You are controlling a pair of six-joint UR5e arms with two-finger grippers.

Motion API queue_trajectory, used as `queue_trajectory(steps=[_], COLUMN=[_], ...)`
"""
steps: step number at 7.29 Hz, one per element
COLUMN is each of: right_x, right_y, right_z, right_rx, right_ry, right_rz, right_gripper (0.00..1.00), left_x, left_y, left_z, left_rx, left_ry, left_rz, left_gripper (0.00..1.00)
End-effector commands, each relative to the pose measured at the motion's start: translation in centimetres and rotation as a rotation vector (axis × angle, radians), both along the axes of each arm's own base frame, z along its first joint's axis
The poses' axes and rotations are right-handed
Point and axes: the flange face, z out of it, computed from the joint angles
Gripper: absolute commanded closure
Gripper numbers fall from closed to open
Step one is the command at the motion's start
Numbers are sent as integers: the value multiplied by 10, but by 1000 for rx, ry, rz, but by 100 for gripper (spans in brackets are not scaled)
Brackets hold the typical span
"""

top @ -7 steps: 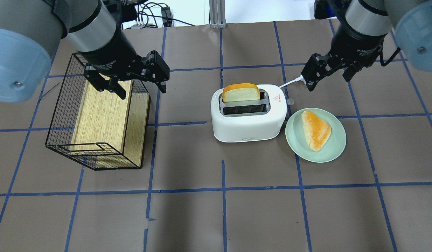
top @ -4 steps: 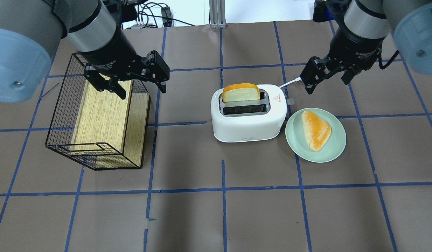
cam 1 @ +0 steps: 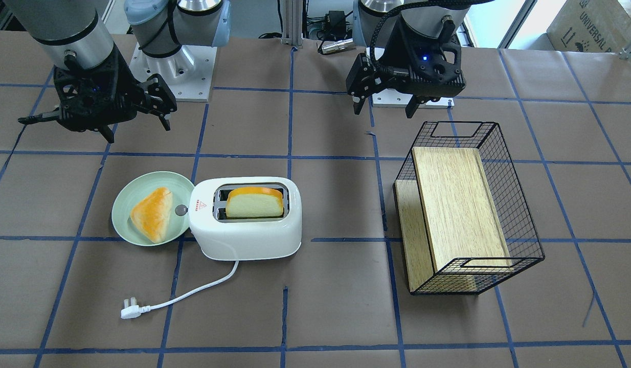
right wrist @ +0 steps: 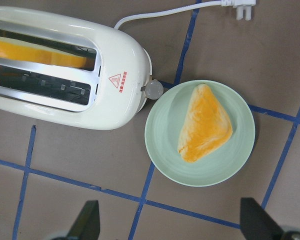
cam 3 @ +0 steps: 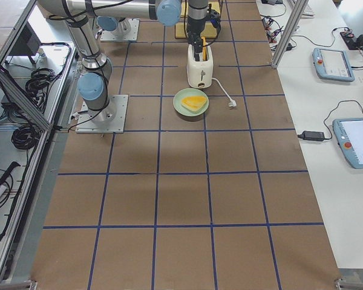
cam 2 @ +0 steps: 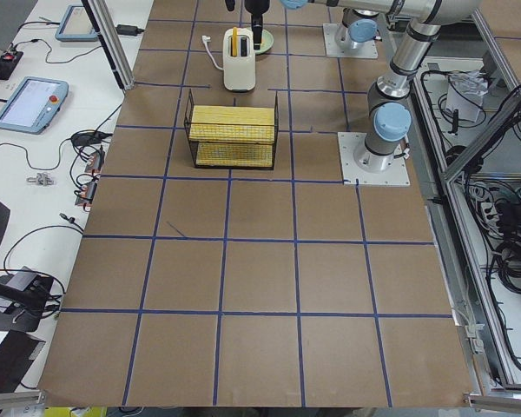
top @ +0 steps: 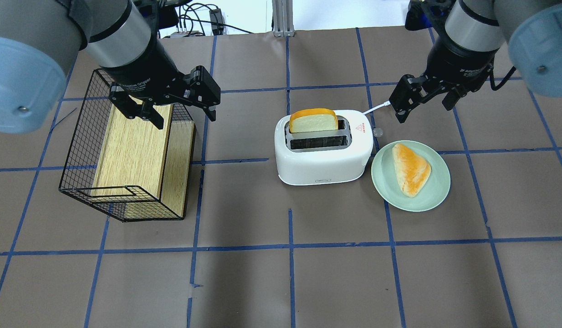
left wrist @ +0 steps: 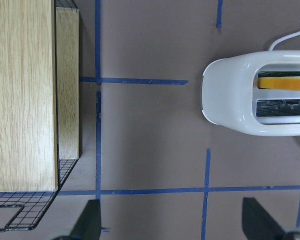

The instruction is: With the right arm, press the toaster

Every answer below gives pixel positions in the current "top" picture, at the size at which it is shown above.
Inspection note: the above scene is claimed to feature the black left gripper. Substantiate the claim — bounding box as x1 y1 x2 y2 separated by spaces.
102 40 221 129

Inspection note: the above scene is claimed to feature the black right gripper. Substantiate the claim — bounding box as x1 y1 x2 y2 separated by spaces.
389 36 494 124

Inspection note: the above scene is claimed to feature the white toaster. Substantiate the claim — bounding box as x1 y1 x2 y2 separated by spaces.
274 110 374 185

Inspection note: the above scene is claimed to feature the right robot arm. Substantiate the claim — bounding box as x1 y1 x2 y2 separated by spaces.
389 0 562 123

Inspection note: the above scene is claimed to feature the bread slice in toaster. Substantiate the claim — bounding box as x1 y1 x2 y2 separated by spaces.
289 108 339 133

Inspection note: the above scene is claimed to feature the wooden box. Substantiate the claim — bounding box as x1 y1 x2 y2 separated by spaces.
89 104 195 221

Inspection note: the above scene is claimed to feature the triangular bread on plate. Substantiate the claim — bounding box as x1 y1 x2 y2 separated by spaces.
392 143 432 198

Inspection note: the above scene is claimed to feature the green plate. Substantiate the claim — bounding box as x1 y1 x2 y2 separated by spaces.
371 140 450 212

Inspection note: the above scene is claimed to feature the white toaster power cable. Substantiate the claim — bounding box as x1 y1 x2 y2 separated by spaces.
362 101 393 115

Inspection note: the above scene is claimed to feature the black wire basket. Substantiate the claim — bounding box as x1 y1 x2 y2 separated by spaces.
59 69 195 222

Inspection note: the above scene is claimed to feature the aluminium frame post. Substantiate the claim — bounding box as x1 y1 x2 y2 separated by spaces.
272 0 295 37

